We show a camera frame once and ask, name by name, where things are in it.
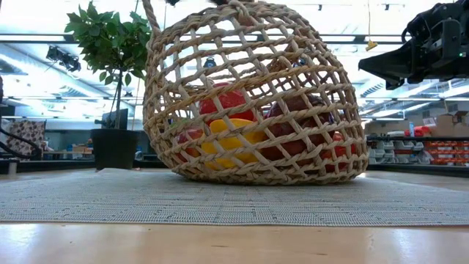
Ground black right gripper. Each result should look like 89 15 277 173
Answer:
358 0 469 91

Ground black aluminium table frame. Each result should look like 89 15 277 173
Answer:
0 158 469 179

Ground patterned fabric bag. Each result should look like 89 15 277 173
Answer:
6 120 47 159

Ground black ceiling-mounted device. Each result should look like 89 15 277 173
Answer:
45 45 82 73

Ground brown cardboard boxes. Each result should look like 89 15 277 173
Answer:
435 111 469 137

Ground woven wicker basket with handles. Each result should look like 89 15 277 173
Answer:
141 0 369 186

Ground yellow bell pepper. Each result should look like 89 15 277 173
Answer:
200 117 269 170

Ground dark background monitor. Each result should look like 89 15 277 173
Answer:
94 108 130 130

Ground green leafy artificial plant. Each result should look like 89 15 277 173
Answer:
64 1 153 129

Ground shelf with storage bins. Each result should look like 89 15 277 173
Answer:
366 135 469 166

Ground black cable loop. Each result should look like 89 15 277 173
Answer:
0 126 43 161

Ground black plant pot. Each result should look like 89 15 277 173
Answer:
90 128 142 171

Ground grey woven placemat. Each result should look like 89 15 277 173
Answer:
0 167 469 227

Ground red plastic apple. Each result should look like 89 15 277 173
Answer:
321 131 357 173

